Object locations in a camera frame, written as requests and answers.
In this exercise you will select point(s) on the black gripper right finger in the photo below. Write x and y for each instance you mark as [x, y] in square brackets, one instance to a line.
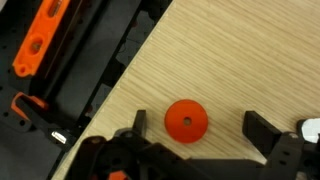
[263, 133]

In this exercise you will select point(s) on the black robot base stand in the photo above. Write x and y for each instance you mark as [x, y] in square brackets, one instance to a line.
[90, 50]

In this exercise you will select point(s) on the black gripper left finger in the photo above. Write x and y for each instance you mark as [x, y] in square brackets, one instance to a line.
[140, 123]

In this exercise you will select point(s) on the black orange bar clamp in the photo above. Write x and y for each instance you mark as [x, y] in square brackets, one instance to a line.
[40, 101]

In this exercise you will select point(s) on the orange spirit level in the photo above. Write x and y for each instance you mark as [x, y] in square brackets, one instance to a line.
[45, 28]

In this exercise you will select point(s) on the round orange disc block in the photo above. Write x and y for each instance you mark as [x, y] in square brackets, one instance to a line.
[176, 113]

